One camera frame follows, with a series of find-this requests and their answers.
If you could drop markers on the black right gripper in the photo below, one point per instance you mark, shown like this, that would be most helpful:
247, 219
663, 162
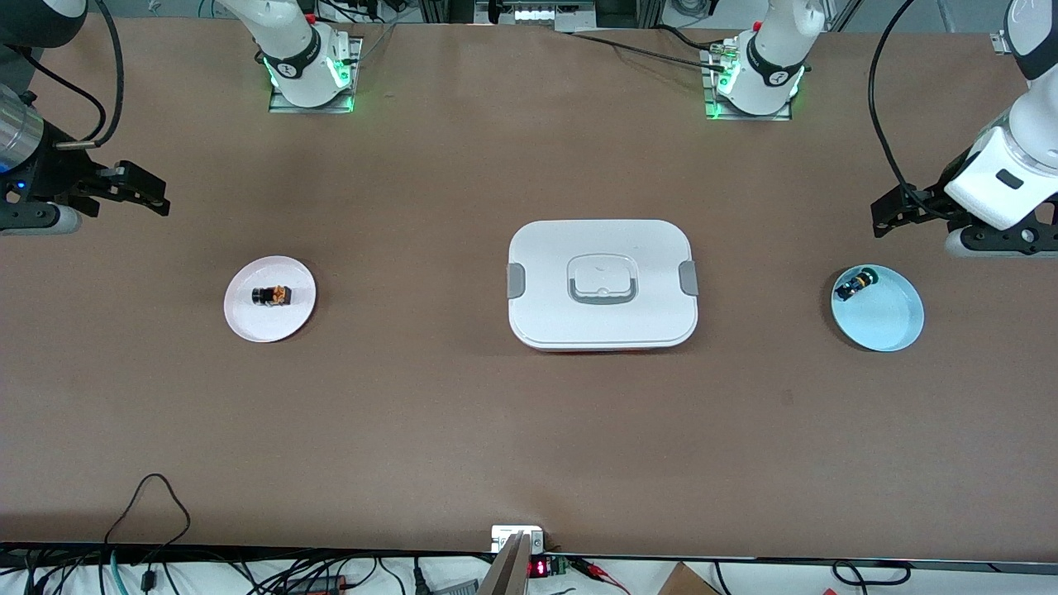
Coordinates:
51, 175

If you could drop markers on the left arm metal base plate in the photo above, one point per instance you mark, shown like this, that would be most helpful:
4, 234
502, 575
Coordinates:
748, 117

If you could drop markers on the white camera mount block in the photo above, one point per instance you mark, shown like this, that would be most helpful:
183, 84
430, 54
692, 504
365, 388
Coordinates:
504, 535

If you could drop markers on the light blue round plate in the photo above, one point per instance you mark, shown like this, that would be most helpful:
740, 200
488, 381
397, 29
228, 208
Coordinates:
884, 318

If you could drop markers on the pink round plate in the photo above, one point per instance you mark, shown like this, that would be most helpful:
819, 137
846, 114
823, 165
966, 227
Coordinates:
269, 322

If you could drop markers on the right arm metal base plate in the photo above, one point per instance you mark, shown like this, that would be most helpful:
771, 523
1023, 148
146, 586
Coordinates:
285, 106

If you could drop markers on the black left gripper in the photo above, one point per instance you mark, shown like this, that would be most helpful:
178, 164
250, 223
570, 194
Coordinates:
923, 203

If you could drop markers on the black power adapter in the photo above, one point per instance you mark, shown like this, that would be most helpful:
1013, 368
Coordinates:
314, 584

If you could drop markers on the brown cardboard piece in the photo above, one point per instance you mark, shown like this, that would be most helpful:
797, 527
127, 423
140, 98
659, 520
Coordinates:
686, 583

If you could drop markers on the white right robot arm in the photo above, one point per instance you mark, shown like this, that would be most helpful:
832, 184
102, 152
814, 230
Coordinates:
289, 33

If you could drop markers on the dark aluminium frame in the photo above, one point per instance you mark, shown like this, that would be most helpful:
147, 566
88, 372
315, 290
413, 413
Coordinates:
446, 10

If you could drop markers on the white lidded box grey clips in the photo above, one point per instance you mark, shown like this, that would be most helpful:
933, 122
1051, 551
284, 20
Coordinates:
603, 322

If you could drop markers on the grey aluminium mount bar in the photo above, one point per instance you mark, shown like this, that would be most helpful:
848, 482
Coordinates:
508, 574

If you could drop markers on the black power plug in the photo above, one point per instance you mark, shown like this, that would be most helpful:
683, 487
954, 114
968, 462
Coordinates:
420, 578

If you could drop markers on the red digit display board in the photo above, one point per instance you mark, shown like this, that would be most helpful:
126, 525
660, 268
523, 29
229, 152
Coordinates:
539, 568

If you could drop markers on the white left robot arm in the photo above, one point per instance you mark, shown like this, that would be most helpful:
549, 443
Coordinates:
979, 194

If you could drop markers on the red clip test leads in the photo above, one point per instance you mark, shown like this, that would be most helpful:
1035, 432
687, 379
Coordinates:
591, 567

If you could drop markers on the white lit device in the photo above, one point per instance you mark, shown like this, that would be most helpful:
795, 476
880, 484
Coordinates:
545, 14

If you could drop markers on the grey power strip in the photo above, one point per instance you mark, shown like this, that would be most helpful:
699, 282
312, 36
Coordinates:
455, 588

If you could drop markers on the silver aluminium corner post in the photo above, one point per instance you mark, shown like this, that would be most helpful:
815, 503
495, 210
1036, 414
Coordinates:
1000, 41

